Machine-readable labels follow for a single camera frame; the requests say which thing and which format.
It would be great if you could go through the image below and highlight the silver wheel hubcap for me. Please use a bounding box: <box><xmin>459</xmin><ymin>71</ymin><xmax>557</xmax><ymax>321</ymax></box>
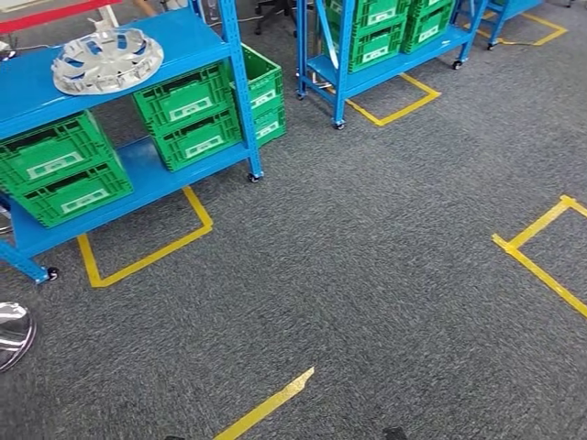
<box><xmin>51</xmin><ymin>27</ymin><xmax>165</xmax><ymax>97</ymax></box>

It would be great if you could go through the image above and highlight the blue metal shelf rack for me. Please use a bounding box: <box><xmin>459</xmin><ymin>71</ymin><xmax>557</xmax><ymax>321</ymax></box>
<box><xmin>295</xmin><ymin>0</ymin><xmax>488</xmax><ymax>131</ymax></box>
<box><xmin>459</xmin><ymin>0</ymin><xmax>545</xmax><ymax>51</ymax></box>
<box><xmin>0</xmin><ymin>0</ymin><xmax>264</xmax><ymax>285</ymax></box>

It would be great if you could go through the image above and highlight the red barrier belt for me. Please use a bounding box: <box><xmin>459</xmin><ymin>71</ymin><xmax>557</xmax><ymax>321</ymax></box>
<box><xmin>0</xmin><ymin>0</ymin><xmax>124</xmax><ymax>36</ymax></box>

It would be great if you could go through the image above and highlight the black office chair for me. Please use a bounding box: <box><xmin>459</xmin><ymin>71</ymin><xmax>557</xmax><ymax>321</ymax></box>
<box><xmin>254</xmin><ymin>0</ymin><xmax>299</xmax><ymax>37</ymax></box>

